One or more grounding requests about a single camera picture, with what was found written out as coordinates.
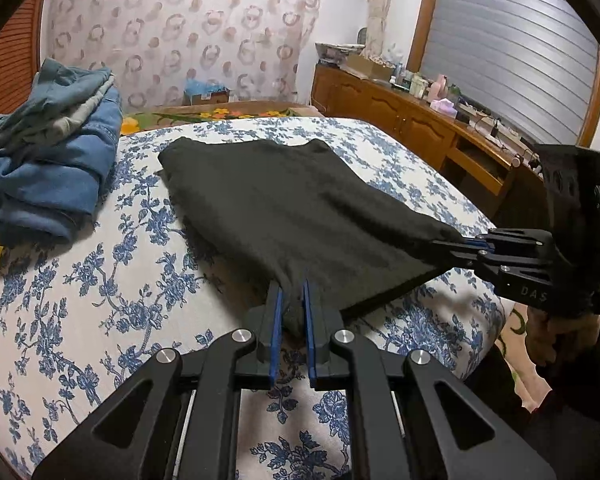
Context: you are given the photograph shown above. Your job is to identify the open cardboard box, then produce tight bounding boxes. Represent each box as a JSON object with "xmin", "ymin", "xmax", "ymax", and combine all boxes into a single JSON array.
[{"xmin": 346, "ymin": 54, "xmax": 397, "ymax": 82}]

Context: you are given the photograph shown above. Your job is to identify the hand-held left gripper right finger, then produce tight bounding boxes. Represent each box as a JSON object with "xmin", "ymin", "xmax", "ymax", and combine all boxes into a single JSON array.
[{"xmin": 302, "ymin": 278, "xmax": 557, "ymax": 480}]

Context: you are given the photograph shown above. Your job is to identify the person's right hand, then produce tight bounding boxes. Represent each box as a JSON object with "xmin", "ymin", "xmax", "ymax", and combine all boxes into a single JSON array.
[{"xmin": 524, "ymin": 305, "xmax": 600, "ymax": 370}]

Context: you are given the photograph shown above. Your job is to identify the grey folded pants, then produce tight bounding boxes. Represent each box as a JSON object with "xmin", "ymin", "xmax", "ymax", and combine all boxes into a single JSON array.
[{"xmin": 22, "ymin": 75, "xmax": 117, "ymax": 143}]

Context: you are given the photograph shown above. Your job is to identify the tied white curtain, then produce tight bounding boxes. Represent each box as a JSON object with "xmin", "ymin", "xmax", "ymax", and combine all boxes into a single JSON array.
[{"xmin": 364, "ymin": 0, "xmax": 407, "ymax": 62}]

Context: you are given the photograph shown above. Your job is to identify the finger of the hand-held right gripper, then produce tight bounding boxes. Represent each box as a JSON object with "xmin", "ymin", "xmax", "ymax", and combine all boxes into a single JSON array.
[
  {"xmin": 431, "ymin": 240, "xmax": 557, "ymax": 287},
  {"xmin": 459, "ymin": 228, "xmax": 549, "ymax": 253}
]

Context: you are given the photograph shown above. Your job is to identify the white power strip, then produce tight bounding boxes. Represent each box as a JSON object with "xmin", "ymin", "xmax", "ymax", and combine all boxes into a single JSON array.
[{"xmin": 471, "ymin": 119, "xmax": 523, "ymax": 152}]

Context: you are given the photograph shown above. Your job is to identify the black pants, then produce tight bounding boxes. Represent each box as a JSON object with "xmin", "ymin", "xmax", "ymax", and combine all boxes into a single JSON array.
[{"xmin": 157, "ymin": 136, "xmax": 468, "ymax": 337}]

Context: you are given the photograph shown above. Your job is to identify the light blue denim jeans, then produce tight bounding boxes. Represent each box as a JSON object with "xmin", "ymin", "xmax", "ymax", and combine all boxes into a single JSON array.
[{"xmin": 29, "ymin": 57, "xmax": 117, "ymax": 126}]

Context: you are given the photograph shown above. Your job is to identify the patterned storage box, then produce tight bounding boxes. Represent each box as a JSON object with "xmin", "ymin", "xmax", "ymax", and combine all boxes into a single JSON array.
[{"xmin": 314, "ymin": 42, "xmax": 367, "ymax": 67}]

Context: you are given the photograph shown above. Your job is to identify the ring patterned curtain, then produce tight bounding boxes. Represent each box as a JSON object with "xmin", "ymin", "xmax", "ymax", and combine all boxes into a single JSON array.
[{"xmin": 41, "ymin": 0, "xmax": 322, "ymax": 112}]

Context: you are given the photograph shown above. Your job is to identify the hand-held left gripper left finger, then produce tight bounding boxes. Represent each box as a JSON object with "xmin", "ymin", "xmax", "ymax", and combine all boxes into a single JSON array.
[{"xmin": 32, "ymin": 280, "xmax": 286, "ymax": 480}]

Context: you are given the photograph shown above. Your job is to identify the cardboard box with blue cloth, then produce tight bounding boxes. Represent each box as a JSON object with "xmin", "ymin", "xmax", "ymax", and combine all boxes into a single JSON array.
[{"xmin": 183, "ymin": 79, "xmax": 232, "ymax": 107}]

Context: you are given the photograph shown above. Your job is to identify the grey window blind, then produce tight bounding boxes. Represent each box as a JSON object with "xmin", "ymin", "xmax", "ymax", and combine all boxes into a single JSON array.
[{"xmin": 419, "ymin": 0, "xmax": 600, "ymax": 147}]

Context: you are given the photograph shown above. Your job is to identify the wooden sideboard cabinet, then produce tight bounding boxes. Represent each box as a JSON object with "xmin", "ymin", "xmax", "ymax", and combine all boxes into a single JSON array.
[{"xmin": 310, "ymin": 62, "xmax": 547, "ymax": 202}]

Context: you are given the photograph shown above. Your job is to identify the bed with blue floral sheet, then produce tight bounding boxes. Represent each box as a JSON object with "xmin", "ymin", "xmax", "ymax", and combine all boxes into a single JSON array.
[{"xmin": 0, "ymin": 116, "xmax": 512, "ymax": 480}]

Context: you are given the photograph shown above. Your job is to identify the brown louvred wardrobe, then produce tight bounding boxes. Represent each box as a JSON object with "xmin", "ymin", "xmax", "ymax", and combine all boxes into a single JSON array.
[{"xmin": 0, "ymin": 0, "xmax": 49, "ymax": 132}]

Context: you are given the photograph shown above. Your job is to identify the person's dark clothing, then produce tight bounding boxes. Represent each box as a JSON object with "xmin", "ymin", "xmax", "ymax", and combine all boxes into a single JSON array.
[{"xmin": 472, "ymin": 345, "xmax": 600, "ymax": 480}]

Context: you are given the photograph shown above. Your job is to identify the row of toiletry bottles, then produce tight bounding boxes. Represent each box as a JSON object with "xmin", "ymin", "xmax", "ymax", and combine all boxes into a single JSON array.
[{"xmin": 389, "ymin": 59, "xmax": 432, "ymax": 100}]

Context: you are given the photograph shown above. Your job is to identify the colourful floral blanket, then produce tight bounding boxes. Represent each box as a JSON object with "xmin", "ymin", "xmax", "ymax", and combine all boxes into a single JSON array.
[{"xmin": 119, "ymin": 101, "xmax": 327, "ymax": 137}]

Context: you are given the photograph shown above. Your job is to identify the white tissue box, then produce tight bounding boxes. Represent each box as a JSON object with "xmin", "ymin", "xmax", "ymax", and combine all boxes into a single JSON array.
[{"xmin": 429, "ymin": 98, "xmax": 462, "ymax": 119}]

